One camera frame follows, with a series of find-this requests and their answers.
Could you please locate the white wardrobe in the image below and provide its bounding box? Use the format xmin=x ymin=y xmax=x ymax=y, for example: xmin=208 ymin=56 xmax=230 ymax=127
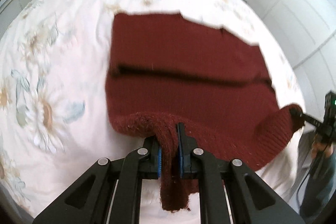
xmin=237 ymin=0 xmax=336 ymax=98

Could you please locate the pink floral bed cover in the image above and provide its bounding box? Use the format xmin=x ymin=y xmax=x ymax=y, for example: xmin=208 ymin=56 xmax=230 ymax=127
xmin=1 ymin=0 xmax=305 ymax=223

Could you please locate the person's right hand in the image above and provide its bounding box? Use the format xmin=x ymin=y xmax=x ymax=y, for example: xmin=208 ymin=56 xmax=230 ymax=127
xmin=311 ymin=135 xmax=334 ymax=159

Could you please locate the dark red knit sweater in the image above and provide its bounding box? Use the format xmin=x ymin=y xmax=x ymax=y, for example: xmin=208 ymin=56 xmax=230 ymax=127
xmin=105 ymin=13 xmax=304 ymax=212

